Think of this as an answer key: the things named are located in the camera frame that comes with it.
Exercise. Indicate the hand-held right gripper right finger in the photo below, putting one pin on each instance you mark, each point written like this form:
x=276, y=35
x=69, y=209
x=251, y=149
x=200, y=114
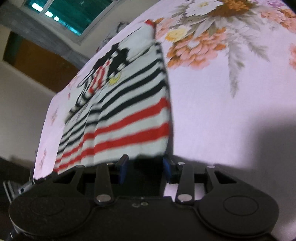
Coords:
x=167, y=171

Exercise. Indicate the brown wooden door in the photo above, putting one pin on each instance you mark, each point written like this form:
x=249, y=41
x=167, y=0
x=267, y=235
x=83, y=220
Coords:
x=34, y=64

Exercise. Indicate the grey curtain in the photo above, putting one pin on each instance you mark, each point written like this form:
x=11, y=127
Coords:
x=39, y=34

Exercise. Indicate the striped knit sweater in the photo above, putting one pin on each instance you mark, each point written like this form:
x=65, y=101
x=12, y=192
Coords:
x=129, y=115

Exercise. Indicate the pink floral bed sheet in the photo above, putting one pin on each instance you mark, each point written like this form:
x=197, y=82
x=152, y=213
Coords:
x=219, y=104

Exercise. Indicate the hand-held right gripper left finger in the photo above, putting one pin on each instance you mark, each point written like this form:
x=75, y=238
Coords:
x=123, y=169

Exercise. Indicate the sliding glass window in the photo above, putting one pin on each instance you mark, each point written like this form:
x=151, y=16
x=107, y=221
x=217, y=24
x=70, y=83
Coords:
x=69, y=20

